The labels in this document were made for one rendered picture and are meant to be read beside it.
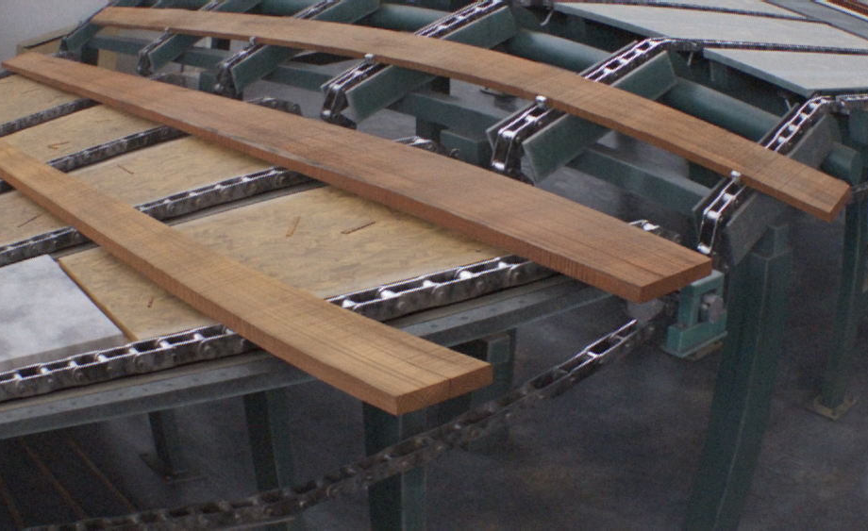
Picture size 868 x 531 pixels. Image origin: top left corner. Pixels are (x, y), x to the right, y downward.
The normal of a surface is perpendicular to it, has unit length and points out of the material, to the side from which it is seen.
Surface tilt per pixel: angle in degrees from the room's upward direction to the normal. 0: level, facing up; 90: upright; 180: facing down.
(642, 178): 90
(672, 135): 22
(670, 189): 90
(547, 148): 90
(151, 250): 0
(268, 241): 0
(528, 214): 0
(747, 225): 90
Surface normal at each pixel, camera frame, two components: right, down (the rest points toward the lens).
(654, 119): -0.29, -0.81
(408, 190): 0.01, -0.95
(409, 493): 0.61, 0.26
